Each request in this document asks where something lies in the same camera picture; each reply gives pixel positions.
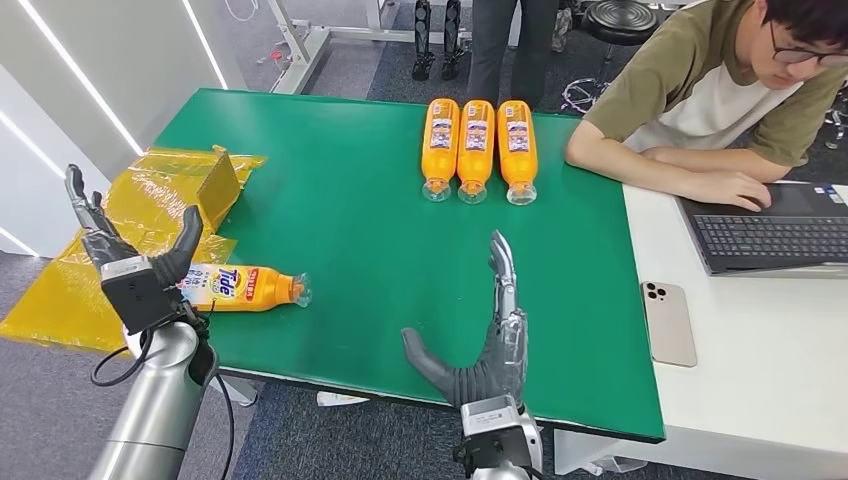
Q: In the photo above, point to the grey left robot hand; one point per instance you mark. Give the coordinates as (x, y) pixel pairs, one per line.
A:
(175, 258)

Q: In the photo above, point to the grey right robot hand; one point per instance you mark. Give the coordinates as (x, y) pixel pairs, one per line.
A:
(497, 378)

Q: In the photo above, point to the orange detergent bottle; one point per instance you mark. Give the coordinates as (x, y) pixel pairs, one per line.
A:
(517, 146)
(258, 288)
(476, 142)
(440, 142)

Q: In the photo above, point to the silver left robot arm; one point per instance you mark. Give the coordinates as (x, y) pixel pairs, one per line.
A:
(159, 411)

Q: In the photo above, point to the white desk leg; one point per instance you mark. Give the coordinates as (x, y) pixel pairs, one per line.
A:
(596, 460)

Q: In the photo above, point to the yellow plastic-wrapped flat carton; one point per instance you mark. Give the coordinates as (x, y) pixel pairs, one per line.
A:
(53, 305)

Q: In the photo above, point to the green table mat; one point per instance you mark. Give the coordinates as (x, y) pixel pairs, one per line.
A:
(371, 252)

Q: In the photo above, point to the beige smartphone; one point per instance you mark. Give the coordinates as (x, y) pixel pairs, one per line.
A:
(668, 324)

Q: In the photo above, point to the chrome stool base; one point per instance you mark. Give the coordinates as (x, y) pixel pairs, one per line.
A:
(583, 96)

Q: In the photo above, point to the dark grey laptop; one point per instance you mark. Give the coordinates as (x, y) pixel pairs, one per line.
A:
(768, 238)

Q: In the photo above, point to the black robot leg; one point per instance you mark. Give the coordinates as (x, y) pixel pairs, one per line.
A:
(452, 40)
(422, 40)

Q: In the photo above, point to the standing person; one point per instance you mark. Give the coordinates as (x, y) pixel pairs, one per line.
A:
(503, 46)

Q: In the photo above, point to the seated person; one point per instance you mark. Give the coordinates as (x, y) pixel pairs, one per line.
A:
(662, 86)

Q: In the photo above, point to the grey bag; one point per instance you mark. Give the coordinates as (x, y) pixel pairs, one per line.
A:
(563, 30)

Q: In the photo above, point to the black round stool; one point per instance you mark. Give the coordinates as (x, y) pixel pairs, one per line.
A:
(619, 20)

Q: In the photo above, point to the chrome chair base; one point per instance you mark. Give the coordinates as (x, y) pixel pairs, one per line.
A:
(836, 122)

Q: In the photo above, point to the person's eyeglasses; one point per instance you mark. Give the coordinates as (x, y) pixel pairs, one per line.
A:
(792, 56)

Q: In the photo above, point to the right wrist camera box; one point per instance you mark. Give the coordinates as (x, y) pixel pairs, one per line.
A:
(493, 420)

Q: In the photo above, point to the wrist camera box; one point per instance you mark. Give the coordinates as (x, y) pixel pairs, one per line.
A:
(136, 295)
(493, 420)

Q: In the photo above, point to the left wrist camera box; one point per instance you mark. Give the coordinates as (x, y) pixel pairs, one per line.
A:
(136, 295)

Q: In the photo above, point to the white metal stand frame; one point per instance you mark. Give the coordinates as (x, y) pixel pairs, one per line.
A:
(311, 46)

